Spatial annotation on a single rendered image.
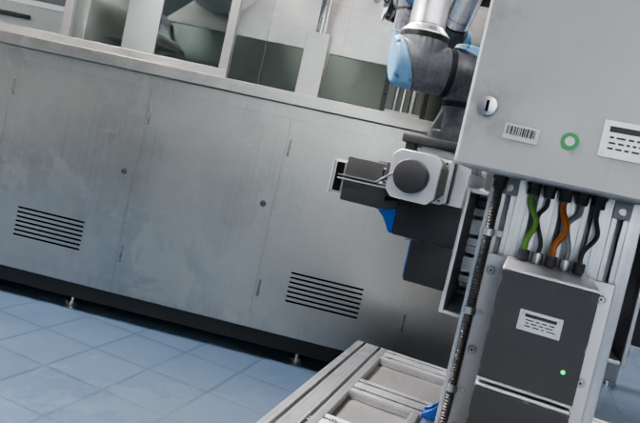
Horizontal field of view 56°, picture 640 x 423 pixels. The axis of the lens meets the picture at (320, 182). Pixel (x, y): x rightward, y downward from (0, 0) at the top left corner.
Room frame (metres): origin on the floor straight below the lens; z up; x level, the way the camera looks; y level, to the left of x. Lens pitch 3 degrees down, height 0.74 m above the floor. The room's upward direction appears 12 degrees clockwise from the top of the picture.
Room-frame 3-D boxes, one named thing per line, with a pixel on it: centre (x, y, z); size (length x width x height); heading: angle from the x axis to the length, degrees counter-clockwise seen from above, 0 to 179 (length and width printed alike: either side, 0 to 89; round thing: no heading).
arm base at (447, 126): (1.47, -0.30, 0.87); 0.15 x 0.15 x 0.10
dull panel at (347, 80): (2.65, 0.45, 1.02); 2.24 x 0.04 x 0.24; 85
